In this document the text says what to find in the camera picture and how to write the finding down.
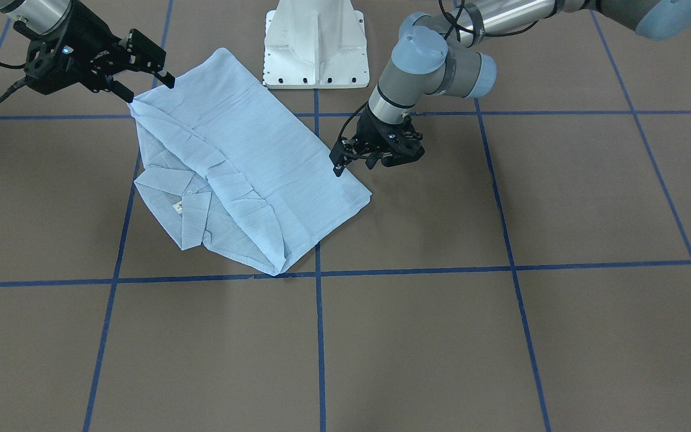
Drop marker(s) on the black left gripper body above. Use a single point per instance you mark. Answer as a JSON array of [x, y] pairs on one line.
[[377, 129]]

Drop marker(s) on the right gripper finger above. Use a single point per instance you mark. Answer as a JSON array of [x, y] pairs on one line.
[[164, 77], [119, 89]]

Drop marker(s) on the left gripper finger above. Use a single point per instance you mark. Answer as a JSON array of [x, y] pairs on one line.
[[339, 168]]

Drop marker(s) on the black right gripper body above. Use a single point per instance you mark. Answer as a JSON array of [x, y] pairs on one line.
[[86, 37]]

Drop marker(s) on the light blue button-up shirt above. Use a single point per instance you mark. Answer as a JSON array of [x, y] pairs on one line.
[[228, 167]]

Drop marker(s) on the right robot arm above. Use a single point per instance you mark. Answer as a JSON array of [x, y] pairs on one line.
[[40, 16]]

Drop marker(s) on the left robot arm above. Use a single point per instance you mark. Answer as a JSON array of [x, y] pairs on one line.
[[433, 56]]

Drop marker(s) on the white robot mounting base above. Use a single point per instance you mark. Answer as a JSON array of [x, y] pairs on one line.
[[315, 45]]

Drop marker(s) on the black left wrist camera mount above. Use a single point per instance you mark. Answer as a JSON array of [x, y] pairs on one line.
[[401, 144]]

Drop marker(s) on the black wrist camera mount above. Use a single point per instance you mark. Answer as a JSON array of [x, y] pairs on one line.
[[401, 144], [56, 60]]

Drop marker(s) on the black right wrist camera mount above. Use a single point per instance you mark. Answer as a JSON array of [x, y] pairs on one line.
[[56, 60]]

